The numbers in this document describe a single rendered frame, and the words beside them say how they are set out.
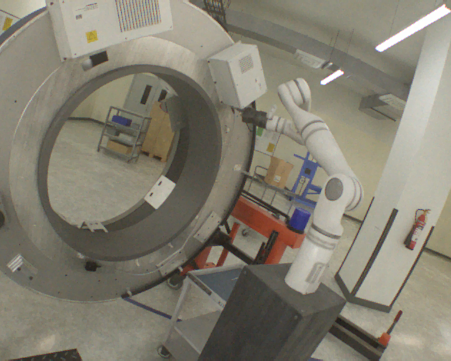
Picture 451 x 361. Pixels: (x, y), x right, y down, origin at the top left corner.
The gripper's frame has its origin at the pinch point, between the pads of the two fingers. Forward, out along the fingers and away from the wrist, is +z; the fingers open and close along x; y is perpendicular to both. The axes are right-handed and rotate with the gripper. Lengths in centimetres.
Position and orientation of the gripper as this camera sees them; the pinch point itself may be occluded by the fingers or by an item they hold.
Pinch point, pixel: (231, 106)
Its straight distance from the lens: 139.9
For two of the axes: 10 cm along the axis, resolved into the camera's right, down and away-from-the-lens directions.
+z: -8.9, -3.4, 3.1
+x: 4.5, -7.1, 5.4
